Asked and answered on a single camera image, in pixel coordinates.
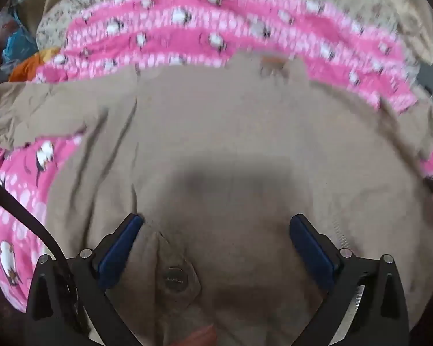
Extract black strap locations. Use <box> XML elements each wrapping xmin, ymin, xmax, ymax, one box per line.
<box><xmin>0</xmin><ymin>172</ymin><xmax>70</xmax><ymax>261</ymax></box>

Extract pile of colourful clothes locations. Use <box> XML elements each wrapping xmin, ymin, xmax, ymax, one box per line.
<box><xmin>0</xmin><ymin>0</ymin><xmax>40</xmax><ymax>91</ymax></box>

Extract floral bed sheet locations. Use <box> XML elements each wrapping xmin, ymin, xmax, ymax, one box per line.
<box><xmin>36</xmin><ymin>0</ymin><xmax>423</xmax><ymax>67</ymax></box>

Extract beige cloth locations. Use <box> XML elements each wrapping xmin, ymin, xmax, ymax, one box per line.
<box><xmin>364</xmin><ymin>0</ymin><xmax>433</xmax><ymax>66</ymax></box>

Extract beige pants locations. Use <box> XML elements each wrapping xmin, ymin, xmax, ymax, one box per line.
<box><xmin>0</xmin><ymin>52</ymin><xmax>433</xmax><ymax>346</ymax></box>

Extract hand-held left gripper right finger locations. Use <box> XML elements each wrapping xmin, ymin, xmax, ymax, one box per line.
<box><xmin>289</xmin><ymin>213</ymin><xmax>410</xmax><ymax>346</ymax></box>

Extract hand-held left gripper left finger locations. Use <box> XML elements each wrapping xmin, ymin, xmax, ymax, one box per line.
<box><xmin>25</xmin><ymin>213</ymin><xmax>145</xmax><ymax>346</ymax></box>

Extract pink penguin print blanket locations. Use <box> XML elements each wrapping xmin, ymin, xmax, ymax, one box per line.
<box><xmin>0</xmin><ymin>0</ymin><xmax>433</xmax><ymax>314</ymax></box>

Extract orange cloth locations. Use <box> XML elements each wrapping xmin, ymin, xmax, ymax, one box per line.
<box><xmin>9</xmin><ymin>47</ymin><xmax>63</xmax><ymax>82</ymax></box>

